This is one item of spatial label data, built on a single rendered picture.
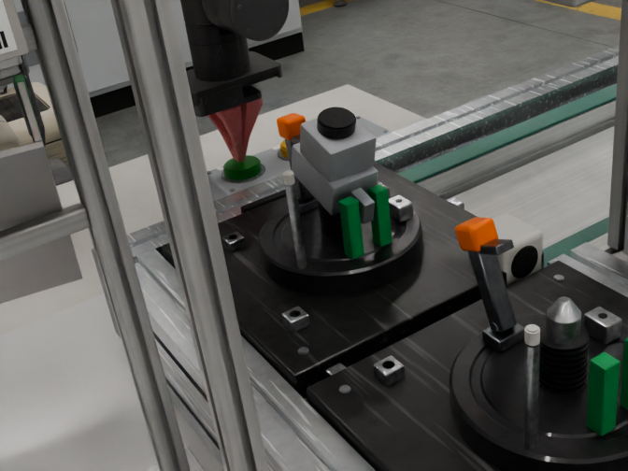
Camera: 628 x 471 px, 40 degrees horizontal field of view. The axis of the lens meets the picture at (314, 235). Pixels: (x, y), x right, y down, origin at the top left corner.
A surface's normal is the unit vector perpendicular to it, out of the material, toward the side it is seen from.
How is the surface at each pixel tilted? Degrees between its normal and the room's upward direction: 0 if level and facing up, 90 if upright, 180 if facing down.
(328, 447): 0
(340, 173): 106
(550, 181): 0
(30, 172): 135
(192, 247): 90
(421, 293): 0
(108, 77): 90
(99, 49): 90
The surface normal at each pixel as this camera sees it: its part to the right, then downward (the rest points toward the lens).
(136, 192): -0.12, -0.85
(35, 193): 0.35, 0.91
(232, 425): 0.53, 0.38
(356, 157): 0.53, 0.60
